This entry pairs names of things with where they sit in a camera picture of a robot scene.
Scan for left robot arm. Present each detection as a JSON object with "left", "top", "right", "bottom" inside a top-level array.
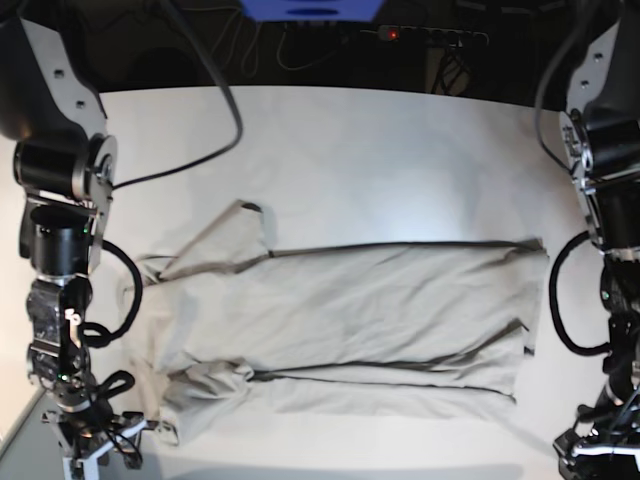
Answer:
[{"left": 534, "top": 1, "right": 639, "bottom": 479}]

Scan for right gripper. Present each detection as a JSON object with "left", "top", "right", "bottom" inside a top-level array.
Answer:
[{"left": 41, "top": 379, "right": 158, "bottom": 479}]

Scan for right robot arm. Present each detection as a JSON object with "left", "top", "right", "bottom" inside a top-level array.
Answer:
[{"left": 1, "top": 1, "right": 149, "bottom": 479}]

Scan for white cable loops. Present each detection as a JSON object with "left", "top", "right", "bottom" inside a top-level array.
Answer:
[{"left": 207, "top": 19, "right": 321, "bottom": 76}]

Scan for black power strip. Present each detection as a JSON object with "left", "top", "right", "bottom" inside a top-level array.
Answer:
[{"left": 361, "top": 25, "right": 490, "bottom": 48}]

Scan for beige t-shirt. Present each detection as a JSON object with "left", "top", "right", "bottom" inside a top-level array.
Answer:
[{"left": 124, "top": 201, "right": 548, "bottom": 445}]

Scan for blue box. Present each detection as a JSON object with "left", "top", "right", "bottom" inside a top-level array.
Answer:
[{"left": 240, "top": 0, "right": 384, "bottom": 22}]

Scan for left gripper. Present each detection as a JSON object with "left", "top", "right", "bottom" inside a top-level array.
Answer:
[{"left": 553, "top": 415, "right": 639, "bottom": 480}]

